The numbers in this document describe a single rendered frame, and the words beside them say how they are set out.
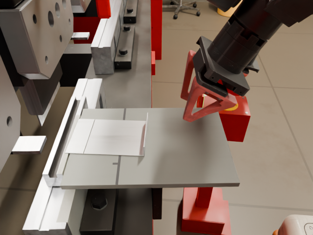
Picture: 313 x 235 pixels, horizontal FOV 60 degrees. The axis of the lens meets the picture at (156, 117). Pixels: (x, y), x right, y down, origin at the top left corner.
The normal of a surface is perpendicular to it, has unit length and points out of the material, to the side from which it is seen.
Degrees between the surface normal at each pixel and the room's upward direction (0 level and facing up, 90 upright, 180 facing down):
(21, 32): 90
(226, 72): 29
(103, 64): 90
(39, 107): 90
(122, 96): 0
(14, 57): 90
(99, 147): 0
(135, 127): 0
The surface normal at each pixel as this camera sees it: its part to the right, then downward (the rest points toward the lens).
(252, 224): 0.00, -0.76
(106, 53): 0.02, 0.65
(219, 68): 0.49, -0.66
